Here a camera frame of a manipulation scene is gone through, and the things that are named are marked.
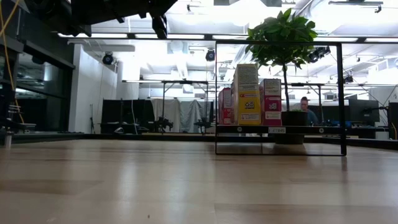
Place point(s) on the red Froot Loops cereal box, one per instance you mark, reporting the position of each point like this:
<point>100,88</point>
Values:
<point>224,107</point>

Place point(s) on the yellow Corn Pops cereal box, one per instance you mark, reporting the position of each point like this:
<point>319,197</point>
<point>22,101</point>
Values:
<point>247,96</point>

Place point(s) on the purple Raisin Bran cereal box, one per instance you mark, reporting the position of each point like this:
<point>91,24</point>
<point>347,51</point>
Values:
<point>270,102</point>

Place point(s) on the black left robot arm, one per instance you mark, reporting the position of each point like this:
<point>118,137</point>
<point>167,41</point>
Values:
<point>102,9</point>

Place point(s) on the black ceiling spotlight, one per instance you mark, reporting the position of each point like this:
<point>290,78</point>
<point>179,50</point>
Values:
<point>107,58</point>
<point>210,55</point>

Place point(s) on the grey hanging cloth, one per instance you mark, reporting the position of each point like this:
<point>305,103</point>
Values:
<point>180,113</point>

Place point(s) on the black room partition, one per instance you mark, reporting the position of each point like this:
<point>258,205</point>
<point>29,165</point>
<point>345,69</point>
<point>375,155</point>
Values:
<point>124,115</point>

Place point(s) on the green potted plant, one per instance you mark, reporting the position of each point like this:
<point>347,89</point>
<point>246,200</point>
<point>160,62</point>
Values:
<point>280,40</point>

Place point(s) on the person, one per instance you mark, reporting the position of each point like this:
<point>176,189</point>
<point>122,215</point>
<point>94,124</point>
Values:
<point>306,109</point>

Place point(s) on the black computer monitor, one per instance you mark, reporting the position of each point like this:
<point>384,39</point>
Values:
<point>363,110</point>

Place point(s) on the black background table frame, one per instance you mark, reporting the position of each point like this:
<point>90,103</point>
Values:
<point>186,82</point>

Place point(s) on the black metal rig frame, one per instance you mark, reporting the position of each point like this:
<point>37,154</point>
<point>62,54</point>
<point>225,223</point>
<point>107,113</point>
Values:
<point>155,137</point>

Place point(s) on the wooden shelf with black frame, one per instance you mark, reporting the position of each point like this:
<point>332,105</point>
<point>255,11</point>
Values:
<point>255,129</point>

